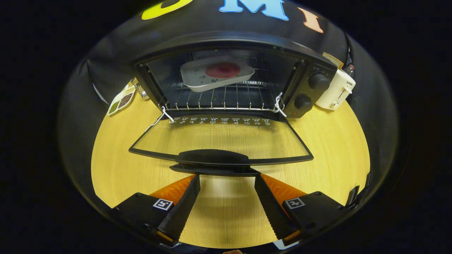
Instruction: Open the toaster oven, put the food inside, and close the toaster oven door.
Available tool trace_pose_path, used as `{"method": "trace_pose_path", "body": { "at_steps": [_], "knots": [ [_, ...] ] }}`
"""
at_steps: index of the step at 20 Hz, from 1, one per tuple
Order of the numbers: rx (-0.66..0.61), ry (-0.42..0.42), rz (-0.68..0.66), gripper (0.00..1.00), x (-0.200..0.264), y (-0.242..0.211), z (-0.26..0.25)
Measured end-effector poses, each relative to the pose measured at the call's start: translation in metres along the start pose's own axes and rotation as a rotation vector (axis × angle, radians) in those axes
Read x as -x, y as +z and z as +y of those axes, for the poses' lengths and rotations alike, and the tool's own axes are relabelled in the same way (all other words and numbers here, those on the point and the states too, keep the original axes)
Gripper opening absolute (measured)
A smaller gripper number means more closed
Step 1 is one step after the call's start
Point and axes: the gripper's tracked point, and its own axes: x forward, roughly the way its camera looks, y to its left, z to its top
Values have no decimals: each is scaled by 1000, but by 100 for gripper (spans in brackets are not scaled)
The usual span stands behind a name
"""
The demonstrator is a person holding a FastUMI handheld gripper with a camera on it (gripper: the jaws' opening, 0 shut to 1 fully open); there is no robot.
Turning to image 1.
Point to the toasted bread slice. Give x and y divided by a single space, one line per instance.
332 60

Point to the pink ham slice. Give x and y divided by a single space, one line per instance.
223 70

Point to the white square plate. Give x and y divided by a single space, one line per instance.
197 82

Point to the white divided grain dish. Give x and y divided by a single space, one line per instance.
121 100

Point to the black backdrop cloth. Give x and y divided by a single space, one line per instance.
106 53

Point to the small metal holder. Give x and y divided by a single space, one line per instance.
140 90

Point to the black toaster oven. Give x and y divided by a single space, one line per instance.
303 90

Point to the clear plastic water bottle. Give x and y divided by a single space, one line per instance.
349 68

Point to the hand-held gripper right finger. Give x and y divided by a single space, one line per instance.
270 208

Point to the black bracket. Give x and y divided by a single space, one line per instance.
353 195

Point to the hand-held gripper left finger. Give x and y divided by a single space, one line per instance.
183 208

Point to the white pop-up toaster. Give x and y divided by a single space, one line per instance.
335 93

